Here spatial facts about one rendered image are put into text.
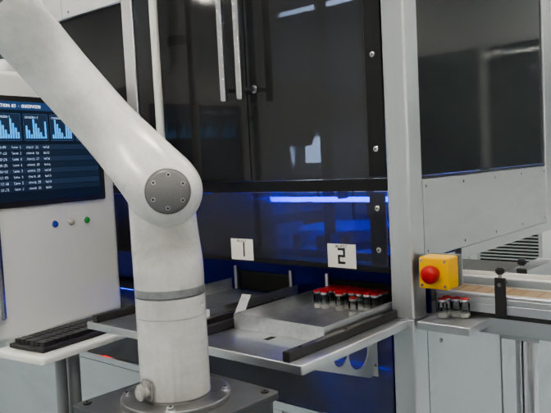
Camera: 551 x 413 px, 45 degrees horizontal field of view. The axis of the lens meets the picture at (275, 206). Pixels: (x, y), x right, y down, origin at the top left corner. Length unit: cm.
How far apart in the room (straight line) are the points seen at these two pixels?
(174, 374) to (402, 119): 78
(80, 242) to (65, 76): 108
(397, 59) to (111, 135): 73
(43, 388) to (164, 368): 179
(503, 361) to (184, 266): 122
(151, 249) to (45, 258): 93
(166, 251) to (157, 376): 21
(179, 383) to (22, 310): 94
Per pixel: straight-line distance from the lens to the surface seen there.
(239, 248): 188
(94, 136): 109
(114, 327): 168
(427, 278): 150
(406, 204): 154
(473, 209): 185
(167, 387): 114
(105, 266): 219
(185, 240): 116
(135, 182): 105
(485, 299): 161
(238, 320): 155
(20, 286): 200
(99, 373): 253
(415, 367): 161
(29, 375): 298
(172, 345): 112
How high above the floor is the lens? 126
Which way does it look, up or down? 4 degrees down
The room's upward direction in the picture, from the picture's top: 3 degrees counter-clockwise
